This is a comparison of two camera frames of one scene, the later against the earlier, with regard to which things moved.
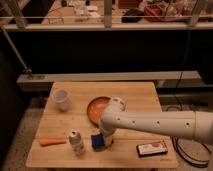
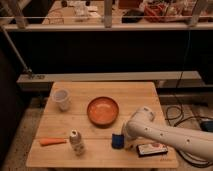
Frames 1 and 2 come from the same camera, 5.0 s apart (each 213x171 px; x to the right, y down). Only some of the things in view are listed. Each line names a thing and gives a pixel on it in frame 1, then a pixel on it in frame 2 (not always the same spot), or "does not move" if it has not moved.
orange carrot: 52,141 does not move
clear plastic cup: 61,96 does not move
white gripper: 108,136 → 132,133
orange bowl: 95,108 does not move
